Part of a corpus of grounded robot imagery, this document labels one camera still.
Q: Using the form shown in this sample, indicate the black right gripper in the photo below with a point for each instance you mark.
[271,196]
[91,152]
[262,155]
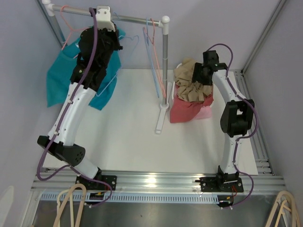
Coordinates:
[196,76]

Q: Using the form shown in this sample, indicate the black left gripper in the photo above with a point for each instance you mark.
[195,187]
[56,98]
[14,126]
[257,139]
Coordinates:
[114,35]

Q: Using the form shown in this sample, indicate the tan t-shirt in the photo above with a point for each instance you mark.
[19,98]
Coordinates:
[187,90]

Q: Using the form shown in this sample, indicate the pink t-shirt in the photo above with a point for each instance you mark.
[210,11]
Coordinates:
[205,112]

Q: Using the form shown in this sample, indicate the coral red t-shirt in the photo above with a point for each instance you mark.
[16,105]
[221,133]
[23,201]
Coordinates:
[184,111]

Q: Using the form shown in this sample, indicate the pink wire hanger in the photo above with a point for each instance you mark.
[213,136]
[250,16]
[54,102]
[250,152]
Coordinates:
[158,69]

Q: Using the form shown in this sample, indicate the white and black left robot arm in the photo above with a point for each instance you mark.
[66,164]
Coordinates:
[96,48]

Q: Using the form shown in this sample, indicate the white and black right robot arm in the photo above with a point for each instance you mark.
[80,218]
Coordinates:
[235,122]

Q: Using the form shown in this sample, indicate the pink hanger at rack end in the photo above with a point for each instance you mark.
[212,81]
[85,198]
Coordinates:
[71,29]

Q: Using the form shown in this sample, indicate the teal t-shirt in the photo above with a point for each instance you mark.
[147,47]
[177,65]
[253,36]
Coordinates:
[59,74]

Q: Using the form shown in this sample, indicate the white perforated plastic basket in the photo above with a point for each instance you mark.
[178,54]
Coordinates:
[175,87]

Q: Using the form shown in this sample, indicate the white and grey clothes rack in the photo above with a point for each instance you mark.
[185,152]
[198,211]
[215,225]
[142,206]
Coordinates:
[164,25]

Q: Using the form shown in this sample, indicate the beige wooden hangers right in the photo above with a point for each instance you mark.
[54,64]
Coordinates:
[284,212]

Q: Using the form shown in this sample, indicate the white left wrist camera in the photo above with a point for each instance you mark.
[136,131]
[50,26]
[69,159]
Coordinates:
[104,19]

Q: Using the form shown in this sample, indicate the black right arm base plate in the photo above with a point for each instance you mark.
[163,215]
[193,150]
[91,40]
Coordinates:
[212,184]

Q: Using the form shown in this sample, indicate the white slotted cable duct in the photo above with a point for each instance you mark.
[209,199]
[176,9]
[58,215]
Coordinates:
[153,198]

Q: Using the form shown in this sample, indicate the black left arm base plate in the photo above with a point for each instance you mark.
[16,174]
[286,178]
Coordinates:
[100,182]

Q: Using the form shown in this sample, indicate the aluminium mounting rail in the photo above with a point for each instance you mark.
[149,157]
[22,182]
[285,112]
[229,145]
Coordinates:
[149,182]

